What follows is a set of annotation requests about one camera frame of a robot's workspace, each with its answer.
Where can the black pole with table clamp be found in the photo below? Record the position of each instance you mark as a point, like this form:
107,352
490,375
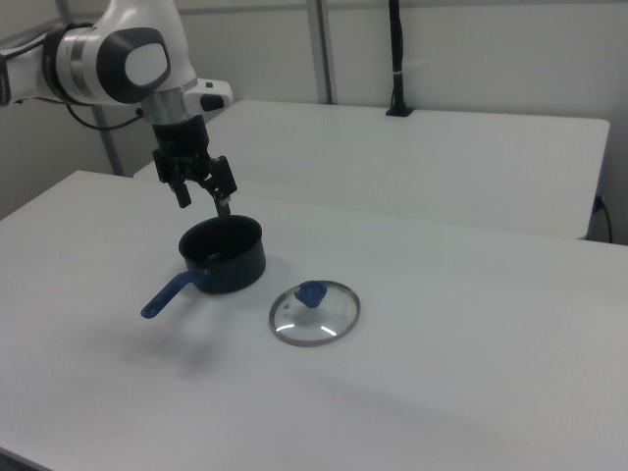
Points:
398,54

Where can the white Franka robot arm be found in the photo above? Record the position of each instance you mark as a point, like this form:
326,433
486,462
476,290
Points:
83,59

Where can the grey metal partition post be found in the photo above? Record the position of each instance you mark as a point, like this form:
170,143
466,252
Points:
321,49
112,147

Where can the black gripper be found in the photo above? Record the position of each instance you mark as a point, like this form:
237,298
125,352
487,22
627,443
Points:
180,142

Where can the glass lid with blue knob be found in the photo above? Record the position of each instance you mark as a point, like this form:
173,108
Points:
314,314

